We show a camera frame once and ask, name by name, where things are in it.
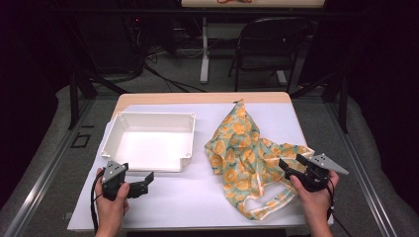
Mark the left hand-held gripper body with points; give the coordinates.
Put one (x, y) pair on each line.
(112, 171)

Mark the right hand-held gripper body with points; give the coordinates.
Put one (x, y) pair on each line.
(316, 177)

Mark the orange print fabric bag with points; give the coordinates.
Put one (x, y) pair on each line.
(242, 154)

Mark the person's right hand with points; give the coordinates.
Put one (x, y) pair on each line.
(318, 205)

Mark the person's left hand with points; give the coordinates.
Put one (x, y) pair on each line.
(110, 212)

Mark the white plastic box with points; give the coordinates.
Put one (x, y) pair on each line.
(150, 144)

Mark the white paper sheet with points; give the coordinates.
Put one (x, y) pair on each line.
(184, 204)

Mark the black metal stand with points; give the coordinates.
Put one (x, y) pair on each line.
(74, 98)
(344, 105)

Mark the white desk foot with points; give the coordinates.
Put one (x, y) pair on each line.
(281, 78)

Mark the black folding chair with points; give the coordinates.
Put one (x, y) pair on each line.
(271, 36)

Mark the white desk leg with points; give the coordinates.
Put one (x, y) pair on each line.
(205, 59)

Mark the aluminium floor rail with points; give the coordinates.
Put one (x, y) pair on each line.
(46, 171)
(362, 177)

